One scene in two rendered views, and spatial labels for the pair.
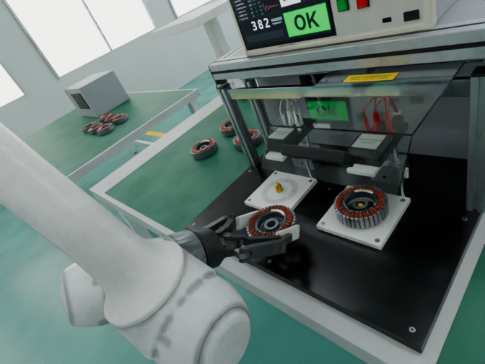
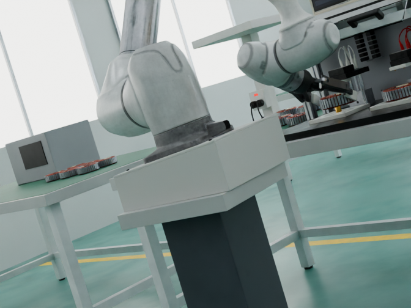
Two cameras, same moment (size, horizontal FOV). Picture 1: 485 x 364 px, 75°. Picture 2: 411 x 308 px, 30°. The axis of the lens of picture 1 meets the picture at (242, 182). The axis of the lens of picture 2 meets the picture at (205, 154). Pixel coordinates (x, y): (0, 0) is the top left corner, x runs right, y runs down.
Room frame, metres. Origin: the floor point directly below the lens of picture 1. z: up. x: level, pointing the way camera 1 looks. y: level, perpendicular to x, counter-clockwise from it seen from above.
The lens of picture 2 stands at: (-1.70, 0.86, 0.99)
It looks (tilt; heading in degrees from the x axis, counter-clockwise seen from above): 5 degrees down; 349
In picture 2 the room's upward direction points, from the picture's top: 17 degrees counter-clockwise
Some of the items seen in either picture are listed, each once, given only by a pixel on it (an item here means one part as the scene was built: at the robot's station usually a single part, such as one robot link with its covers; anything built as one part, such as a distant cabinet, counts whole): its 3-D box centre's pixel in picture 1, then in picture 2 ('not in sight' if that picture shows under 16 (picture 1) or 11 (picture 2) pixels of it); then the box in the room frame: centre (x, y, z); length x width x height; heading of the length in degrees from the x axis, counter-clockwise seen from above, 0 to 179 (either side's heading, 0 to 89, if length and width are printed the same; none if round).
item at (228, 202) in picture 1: (321, 202); (373, 110); (0.61, -0.16, 0.76); 0.64 x 0.47 x 0.02; 33
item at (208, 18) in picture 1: (217, 59); (259, 74); (1.68, -0.14, 0.98); 0.37 x 0.35 x 0.46; 33
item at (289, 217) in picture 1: (272, 226); (337, 99); (0.53, -0.02, 0.83); 0.11 x 0.11 x 0.04
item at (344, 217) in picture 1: (360, 206); (400, 91); (0.50, -0.22, 0.80); 0.11 x 0.11 x 0.04
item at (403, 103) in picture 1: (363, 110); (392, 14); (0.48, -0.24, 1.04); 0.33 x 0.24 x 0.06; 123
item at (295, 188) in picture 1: (280, 192); (339, 113); (0.71, -0.08, 0.78); 0.15 x 0.15 x 0.01; 33
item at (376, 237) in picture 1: (362, 214); (402, 99); (0.50, -0.22, 0.78); 0.15 x 0.15 x 0.01; 33
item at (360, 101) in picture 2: not in sight; (361, 98); (0.79, -0.21, 0.80); 0.08 x 0.05 x 0.06; 33
